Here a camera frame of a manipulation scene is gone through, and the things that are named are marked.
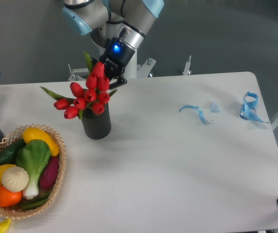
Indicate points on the orange tangerine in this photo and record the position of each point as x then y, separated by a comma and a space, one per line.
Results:
8, 198

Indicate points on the green cucumber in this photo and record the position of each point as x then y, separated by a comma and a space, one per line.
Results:
8, 154

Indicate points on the metal levelling foot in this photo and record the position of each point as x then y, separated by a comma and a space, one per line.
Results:
187, 68

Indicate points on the metal table bracket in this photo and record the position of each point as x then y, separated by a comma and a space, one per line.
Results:
145, 70

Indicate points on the dark green vegetable in basket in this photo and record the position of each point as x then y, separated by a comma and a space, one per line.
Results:
34, 203

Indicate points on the white steamed bun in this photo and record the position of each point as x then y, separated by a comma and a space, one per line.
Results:
15, 179

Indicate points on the green bok choy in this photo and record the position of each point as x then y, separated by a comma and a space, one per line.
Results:
33, 158

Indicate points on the blue ribbon loop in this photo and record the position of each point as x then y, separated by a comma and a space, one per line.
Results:
248, 109

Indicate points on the blue ribbon strip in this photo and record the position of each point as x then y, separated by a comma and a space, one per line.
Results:
200, 113

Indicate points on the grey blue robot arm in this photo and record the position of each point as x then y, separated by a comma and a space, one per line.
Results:
83, 16

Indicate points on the black ribbed vase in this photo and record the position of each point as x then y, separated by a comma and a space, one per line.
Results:
96, 126

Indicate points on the red tulip bouquet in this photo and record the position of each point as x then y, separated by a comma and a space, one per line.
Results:
94, 97

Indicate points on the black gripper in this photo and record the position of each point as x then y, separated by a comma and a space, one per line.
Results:
115, 59

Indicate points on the small blue plastic piece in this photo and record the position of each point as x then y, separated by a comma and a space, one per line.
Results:
214, 107

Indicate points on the purple sweet potato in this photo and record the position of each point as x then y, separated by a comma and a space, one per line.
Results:
49, 176

